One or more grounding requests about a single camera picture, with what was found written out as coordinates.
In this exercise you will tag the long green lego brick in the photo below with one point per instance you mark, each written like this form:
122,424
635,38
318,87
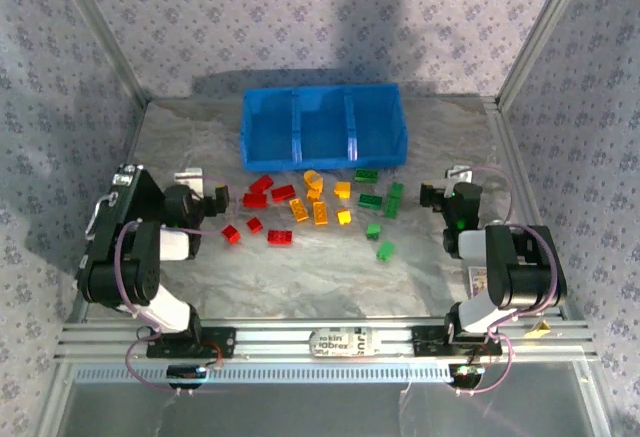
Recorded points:
394,200

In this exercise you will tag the small green lego brick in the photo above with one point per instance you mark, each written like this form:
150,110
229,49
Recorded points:
385,250
373,230

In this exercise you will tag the small yellow lego brick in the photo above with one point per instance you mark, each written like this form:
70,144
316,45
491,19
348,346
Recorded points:
343,188
344,217
314,194

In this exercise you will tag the yellow rounded lego piece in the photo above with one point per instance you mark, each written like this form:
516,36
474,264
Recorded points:
312,178

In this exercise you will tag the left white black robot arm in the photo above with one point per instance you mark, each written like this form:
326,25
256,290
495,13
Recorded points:
142,282

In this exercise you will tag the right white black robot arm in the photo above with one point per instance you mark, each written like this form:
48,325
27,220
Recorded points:
520,277

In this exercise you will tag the white printed flat pack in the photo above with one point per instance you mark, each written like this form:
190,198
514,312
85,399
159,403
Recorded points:
477,281

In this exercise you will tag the blue three-compartment plastic bin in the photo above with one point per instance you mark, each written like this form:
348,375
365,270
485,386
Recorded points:
320,122

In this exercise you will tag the small yellow triangle piece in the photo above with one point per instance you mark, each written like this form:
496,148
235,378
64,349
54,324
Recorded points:
541,329

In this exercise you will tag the white printed label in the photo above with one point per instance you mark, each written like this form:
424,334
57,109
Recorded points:
345,343

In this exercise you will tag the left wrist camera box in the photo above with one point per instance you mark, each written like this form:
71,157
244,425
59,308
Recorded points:
189,179

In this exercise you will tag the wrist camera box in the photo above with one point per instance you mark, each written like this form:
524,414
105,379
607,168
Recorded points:
189,179
460,173

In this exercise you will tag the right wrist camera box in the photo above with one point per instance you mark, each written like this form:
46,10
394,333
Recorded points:
460,173

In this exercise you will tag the aluminium side rail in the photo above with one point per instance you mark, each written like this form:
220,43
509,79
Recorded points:
136,127
500,124

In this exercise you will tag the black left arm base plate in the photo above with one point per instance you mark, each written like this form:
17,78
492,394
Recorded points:
220,344

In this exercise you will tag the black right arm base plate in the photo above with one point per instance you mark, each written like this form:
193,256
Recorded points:
425,342

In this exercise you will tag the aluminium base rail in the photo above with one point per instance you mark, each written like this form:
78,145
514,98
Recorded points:
280,344

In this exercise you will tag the aluminium frame post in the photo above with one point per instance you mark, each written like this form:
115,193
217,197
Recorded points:
102,32
542,32

